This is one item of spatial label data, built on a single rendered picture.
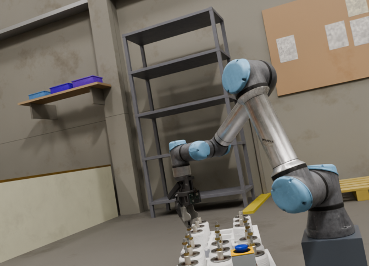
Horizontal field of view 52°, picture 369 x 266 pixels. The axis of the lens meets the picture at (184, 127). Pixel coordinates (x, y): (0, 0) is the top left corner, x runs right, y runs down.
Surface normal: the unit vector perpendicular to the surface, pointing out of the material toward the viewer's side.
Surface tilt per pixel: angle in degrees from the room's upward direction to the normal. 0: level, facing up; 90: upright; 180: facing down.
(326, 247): 90
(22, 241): 90
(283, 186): 97
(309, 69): 90
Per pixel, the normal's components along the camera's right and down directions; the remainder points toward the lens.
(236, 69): -0.80, -0.04
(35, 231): 0.92, -0.18
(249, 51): -0.36, -0.01
